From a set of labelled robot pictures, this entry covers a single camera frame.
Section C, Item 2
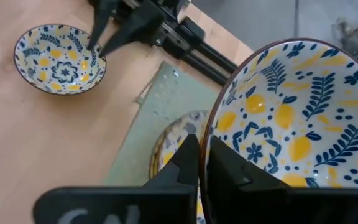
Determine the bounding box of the blue yellow patterned ceramic bowl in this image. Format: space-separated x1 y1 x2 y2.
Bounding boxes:
149 108 211 224
149 130 167 181
198 37 358 224
13 24 107 96

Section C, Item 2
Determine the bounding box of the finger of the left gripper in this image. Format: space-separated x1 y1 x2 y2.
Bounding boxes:
99 12 164 57
87 0 119 50

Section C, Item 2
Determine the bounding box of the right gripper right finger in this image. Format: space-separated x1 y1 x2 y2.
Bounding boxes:
206 135 291 190

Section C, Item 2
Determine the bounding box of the green perforated metal shelf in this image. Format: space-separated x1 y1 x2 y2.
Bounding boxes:
104 60 226 187

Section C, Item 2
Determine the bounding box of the black aluminium table frame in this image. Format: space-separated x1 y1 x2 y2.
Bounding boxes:
163 37 239 87

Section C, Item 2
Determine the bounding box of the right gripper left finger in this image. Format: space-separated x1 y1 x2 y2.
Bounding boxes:
143 134 200 187

